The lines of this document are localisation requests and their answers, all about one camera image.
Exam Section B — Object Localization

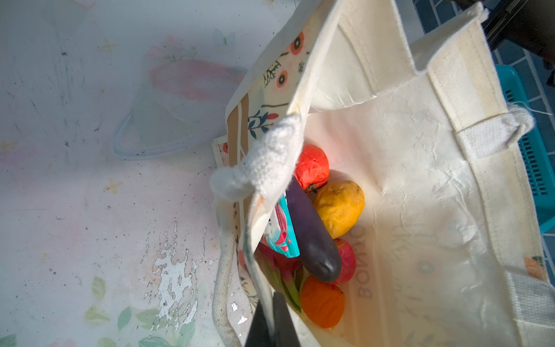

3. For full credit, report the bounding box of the yellow squash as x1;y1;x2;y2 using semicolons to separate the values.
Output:
312;181;365;239

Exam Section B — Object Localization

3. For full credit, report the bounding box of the large orange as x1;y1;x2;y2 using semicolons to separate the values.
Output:
300;276;345;329

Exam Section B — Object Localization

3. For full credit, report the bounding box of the teal Fox's candy bag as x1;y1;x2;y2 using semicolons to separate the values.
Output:
261;194;300;258

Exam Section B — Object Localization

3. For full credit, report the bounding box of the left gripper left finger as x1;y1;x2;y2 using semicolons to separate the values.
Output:
244;303;273;347

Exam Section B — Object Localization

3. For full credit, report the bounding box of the teal plastic basket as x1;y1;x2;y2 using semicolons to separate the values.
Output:
495;64;554;234

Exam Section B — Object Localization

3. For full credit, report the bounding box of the cream canvas grocery bag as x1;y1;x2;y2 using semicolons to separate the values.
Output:
210;1;554;346

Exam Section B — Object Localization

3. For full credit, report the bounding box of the red tomato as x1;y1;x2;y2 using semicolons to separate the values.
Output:
293;144;330;192

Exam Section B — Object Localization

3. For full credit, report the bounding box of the purple eggplant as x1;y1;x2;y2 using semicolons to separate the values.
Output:
286;178;342;283

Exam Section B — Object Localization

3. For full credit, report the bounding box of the red apple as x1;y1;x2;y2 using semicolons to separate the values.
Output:
333;238;357;285

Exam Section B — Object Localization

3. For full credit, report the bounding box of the pink dragon fruit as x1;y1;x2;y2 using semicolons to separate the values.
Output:
254;243;304;312

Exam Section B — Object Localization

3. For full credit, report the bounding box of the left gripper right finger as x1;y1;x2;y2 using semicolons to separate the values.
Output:
273;292;301;347

